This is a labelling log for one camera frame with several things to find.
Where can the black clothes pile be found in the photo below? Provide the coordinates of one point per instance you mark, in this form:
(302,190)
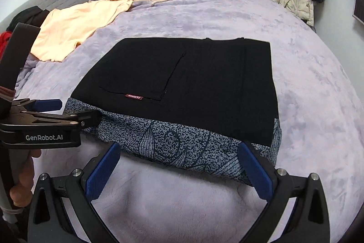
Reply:
(31,16)

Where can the peach shirt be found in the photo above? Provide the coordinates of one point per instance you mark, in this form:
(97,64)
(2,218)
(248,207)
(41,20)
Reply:
(76,23)

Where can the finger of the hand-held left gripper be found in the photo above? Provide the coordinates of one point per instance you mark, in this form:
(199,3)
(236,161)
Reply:
(48,104)
(85,118)

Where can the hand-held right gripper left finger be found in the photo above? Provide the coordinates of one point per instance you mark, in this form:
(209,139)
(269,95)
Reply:
(102,173)

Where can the dark framed wall panel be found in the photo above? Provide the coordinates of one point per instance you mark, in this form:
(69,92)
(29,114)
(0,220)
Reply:
(359,8)

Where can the red cloth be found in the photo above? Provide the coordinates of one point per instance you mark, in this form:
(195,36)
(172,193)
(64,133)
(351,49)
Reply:
(5,43)

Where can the black pants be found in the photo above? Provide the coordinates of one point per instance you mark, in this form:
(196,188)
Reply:
(199,80)

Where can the person's left hand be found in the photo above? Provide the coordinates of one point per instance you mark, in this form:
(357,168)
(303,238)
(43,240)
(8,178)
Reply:
(25,183)

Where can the lavender plush blanket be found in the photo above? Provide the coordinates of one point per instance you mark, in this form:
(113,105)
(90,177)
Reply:
(312,95)

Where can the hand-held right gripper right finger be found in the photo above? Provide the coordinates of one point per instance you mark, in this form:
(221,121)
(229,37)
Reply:
(254,173)

